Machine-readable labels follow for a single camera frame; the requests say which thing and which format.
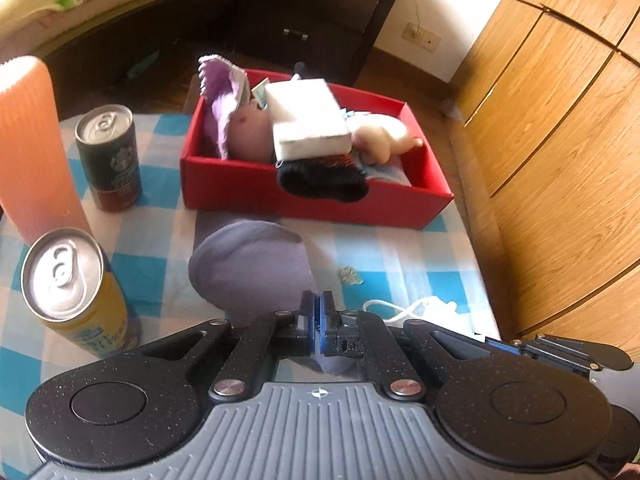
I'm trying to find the yellow drink can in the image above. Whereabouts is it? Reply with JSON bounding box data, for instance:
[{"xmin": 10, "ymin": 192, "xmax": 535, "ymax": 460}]
[{"xmin": 21, "ymin": 227, "xmax": 143, "ymax": 358}]

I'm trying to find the wooden wardrobe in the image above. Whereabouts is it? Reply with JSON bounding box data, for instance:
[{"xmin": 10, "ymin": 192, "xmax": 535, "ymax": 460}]
[{"xmin": 450, "ymin": 0, "xmax": 640, "ymax": 361}]

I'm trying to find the blue white checkered tablecloth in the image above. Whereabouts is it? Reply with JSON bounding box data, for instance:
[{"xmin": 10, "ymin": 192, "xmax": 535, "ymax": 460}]
[{"xmin": 0, "ymin": 112, "xmax": 503, "ymax": 386}]

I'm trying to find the teal flat item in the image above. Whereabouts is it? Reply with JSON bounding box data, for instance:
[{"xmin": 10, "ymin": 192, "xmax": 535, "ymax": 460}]
[{"xmin": 126, "ymin": 50, "xmax": 160, "ymax": 80}]

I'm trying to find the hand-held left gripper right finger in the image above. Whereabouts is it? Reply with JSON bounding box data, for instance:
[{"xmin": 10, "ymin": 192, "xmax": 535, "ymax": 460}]
[{"xmin": 321, "ymin": 291, "xmax": 493, "ymax": 402}]

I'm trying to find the blue face mask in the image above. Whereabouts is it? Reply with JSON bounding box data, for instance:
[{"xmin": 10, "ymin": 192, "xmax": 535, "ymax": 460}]
[{"xmin": 365, "ymin": 160, "xmax": 413, "ymax": 187}]

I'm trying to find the dark grey sock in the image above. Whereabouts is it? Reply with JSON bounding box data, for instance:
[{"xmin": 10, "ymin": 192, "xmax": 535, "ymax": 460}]
[{"xmin": 188, "ymin": 222, "xmax": 358, "ymax": 377}]

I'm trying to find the dark coffee can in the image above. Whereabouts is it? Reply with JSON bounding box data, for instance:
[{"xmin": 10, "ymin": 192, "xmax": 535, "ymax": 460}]
[{"xmin": 75, "ymin": 104, "xmax": 144, "ymax": 212}]

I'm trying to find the wall socket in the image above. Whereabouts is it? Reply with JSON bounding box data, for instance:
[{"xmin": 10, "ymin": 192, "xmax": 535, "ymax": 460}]
[{"xmin": 402, "ymin": 22, "xmax": 442, "ymax": 51}]

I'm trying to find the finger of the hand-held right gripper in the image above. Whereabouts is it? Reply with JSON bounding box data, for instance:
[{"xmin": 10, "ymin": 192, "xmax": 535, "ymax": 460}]
[{"xmin": 484, "ymin": 334, "xmax": 632, "ymax": 371}]

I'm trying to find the dark bed frame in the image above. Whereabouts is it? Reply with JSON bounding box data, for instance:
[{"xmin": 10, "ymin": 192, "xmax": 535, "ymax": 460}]
[{"xmin": 30, "ymin": 0, "xmax": 246, "ymax": 111}]

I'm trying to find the cream plush bear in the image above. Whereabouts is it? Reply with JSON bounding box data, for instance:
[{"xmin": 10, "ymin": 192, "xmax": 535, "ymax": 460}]
[{"xmin": 350, "ymin": 112, "xmax": 426, "ymax": 165}]

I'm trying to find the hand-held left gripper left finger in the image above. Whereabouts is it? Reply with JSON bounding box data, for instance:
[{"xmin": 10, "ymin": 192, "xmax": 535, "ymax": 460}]
[{"xmin": 142, "ymin": 291, "xmax": 317, "ymax": 405}]

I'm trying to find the white elastic cord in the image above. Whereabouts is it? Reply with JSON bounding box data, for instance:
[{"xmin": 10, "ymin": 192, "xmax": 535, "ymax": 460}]
[{"xmin": 362, "ymin": 298, "xmax": 458, "ymax": 327}]

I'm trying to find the red cardboard box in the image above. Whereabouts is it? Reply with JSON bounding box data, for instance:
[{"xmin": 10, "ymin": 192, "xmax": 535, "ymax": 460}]
[{"xmin": 180, "ymin": 67, "xmax": 455, "ymax": 231}]

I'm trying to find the zigzag edged cleaning cloth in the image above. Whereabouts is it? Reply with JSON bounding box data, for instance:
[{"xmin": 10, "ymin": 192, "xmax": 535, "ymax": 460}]
[{"xmin": 197, "ymin": 55, "xmax": 249, "ymax": 160}]

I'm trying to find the orange ribbed plastic cup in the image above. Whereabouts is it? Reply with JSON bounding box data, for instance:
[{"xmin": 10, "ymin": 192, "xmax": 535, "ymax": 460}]
[{"xmin": 0, "ymin": 55, "xmax": 88, "ymax": 246}]

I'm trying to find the white sponge block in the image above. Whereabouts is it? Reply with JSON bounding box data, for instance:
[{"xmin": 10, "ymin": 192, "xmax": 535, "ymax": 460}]
[{"xmin": 264, "ymin": 78, "xmax": 353, "ymax": 161}]

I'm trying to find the dark wooden nightstand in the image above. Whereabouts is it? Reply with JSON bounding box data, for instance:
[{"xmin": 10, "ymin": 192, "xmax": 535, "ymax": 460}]
[{"xmin": 235, "ymin": 0, "xmax": 405, "ymax": 88}]

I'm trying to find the pink pig plush toy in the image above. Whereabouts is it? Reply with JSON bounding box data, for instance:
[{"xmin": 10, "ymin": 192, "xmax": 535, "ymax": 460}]
[{"xmin": 227, "ymin": 102, "xmax": 278, "ymax": 163}]

